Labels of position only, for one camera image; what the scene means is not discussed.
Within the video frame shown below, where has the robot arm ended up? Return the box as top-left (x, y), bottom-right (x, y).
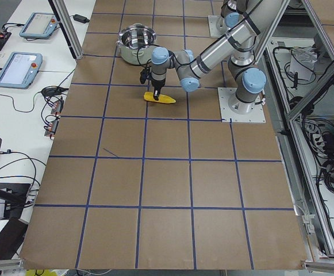
top-left (144, 0), bottom-right (286, 113)

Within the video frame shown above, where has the near teach pendant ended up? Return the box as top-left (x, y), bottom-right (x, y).
top-left (0, 52), bottom-right (43, 89)

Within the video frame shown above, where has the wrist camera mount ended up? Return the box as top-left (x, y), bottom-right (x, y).
top-left (139, 68), bottom-right (150, 84)

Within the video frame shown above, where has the yellow corn cob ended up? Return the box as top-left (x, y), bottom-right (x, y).
top-left (143, 91), bottom-right (176, 104)

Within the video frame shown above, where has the black cable bundle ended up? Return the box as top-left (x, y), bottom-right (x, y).
top-left (301, 114), bottom-right (334, 196)

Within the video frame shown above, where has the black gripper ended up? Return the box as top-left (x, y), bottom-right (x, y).
top-left (151, 79), bottom-right (165, 100)

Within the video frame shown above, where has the far teach pendant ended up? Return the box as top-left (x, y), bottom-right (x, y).
top-left (19, 12), bottom-right (58, 39)

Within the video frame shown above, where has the aluminium frame post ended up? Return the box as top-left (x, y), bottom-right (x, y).
top-left (48, 0), bottom-right (83, 60)

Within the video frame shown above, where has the teach pendant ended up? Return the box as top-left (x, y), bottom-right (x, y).
top-left (19, 12), bottom-right (58, 39)
top-left (0, 52), bottom-right (43, 89)

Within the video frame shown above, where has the small circuit board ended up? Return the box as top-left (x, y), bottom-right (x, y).
top-left (41, 98), bottom-right (64, 140)

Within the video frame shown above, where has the pale green cooking pot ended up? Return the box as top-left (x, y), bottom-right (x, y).
top-left (117, 23), bottom-right (157, 66)

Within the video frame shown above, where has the black power adapter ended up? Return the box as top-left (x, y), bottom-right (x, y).
top-left (73, 14), bottom-right (90, 24)

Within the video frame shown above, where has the aluminium frame rail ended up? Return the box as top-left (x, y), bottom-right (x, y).
top-left (287, 0), bottom-right (334, 259)

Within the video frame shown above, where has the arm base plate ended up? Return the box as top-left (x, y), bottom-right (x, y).
top-left (208, 15), bottom-right (236, 38)
top-left (217, 87), bottom-right (266, 124)

